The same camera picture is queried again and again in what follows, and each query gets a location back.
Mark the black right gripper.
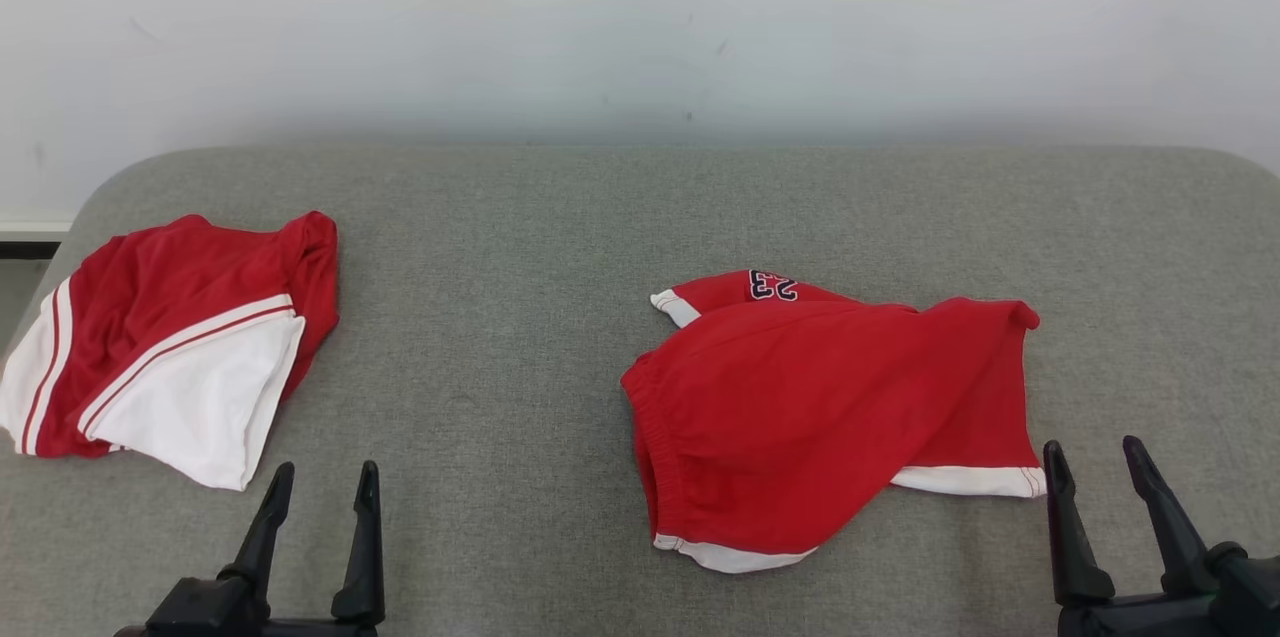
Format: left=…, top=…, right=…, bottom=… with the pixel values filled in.
left=1043, top=435, right=1280, bottom=637

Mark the red white basketball jersey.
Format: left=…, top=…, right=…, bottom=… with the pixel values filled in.
left=0, top=210, right=340, bottom=492

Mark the grey fabric sofa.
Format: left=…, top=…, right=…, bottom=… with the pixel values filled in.
left=0, top=145, right=1280, bottom=637

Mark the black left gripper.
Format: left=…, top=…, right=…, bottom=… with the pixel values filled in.
left=115, top=460, right=386, bottom=637

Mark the white wall skirting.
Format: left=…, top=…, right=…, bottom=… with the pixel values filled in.
left=0, top=215, right=76, bottom=238

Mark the red basketball shorts white hem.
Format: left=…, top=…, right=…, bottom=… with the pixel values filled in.
left=620, top=269, right=1048, bottom=575

